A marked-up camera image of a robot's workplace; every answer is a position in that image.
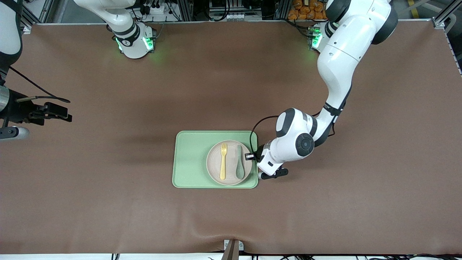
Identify round beige plate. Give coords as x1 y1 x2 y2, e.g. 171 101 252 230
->
206 140 252 186

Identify yellow plastic fork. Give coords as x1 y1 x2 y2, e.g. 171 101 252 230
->
219 142 228 180

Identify green plastic spoon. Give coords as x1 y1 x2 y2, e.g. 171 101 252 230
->
236 145 245 180

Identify green rectangular tray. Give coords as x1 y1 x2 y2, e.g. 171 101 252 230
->
172 130 259 189

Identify brown table mat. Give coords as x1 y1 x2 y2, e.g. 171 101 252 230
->
0 20 462 255

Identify white power strip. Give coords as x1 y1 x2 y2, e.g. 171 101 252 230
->
143 2 171 17

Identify orange snack packets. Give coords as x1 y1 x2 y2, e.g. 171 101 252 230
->
288 0 330 21

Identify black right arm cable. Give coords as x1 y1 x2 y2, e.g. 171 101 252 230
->
7 66 71 104

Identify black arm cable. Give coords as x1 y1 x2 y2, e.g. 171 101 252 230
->
7 66 71 104
250 85 353 154

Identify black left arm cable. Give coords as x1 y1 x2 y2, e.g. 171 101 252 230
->
250 85 353 154

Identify metal table edge bracket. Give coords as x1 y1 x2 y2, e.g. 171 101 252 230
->
223 239 244 252

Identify brown post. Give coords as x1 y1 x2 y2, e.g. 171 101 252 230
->
221 239 239 260

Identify aluminium frame post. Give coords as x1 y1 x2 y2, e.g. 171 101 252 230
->
180 0 195 21
275 0 290 20

